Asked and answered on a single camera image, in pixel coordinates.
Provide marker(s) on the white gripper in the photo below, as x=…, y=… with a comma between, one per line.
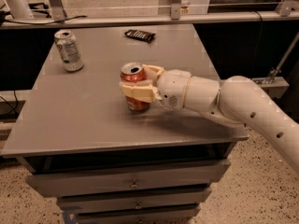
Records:
x=172, y=88

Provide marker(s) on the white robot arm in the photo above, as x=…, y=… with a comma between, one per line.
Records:
x=235, y=101

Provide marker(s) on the green and white soda can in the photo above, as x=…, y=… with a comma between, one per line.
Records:
x=66, y=44

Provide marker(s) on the grey drawer cabinet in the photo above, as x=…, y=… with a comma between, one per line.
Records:
x=76, y=122

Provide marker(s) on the top grey drawer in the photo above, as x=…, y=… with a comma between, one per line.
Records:
x=129, y=178

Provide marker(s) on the grey drawer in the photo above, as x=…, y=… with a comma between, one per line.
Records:
x=139, y=216
x=135, y=200
x=129, y=178

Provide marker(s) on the middle grey drawer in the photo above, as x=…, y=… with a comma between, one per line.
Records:
x=135, y=200

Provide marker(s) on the metal railing bar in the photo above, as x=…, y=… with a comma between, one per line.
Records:
x=88, y=22

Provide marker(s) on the bottom grey drawer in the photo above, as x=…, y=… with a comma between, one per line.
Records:
x=139, y=216

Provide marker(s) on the white pipe top left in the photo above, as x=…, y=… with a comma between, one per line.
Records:
x=19, y=9

